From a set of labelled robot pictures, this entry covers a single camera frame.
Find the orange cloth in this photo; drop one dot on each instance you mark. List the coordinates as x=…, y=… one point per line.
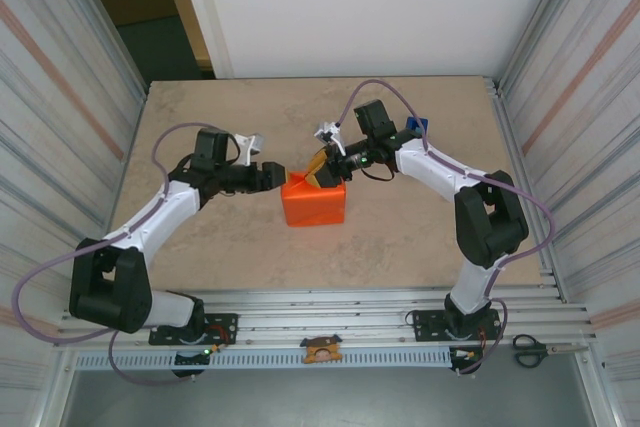
x=315, y=207

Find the blue tape dispenser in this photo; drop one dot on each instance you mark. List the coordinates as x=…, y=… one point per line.
x=415, y=124

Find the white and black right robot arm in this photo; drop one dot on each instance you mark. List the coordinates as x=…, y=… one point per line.
x=495, y=227

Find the brown cartoon figure decoration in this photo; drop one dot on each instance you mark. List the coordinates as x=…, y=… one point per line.
x=321, y=349

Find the black controller board green light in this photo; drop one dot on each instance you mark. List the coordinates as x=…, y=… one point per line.
x=190, y=359

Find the black controller board orange plugs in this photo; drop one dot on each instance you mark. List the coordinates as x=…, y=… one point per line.
x=462, y=357

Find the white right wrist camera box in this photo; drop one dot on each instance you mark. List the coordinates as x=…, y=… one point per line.
x=330, y=134

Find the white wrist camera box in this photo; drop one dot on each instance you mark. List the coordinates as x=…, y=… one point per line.
x=330, y=134
x=252, y=143

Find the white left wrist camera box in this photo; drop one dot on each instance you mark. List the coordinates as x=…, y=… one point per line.
x=252, y=143

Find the aluminium side rail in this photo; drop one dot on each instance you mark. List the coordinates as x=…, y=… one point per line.
x=501, y=112
x=138, y=112

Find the aluminium rail frame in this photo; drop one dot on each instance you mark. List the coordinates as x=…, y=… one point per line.
x=320, y=312

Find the white door frame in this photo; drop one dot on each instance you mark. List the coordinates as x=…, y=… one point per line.
x=205, y=12

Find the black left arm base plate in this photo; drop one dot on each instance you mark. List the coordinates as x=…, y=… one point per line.
x=227, y=319

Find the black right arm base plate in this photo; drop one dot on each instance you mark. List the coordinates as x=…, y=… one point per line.
x=425, y=329

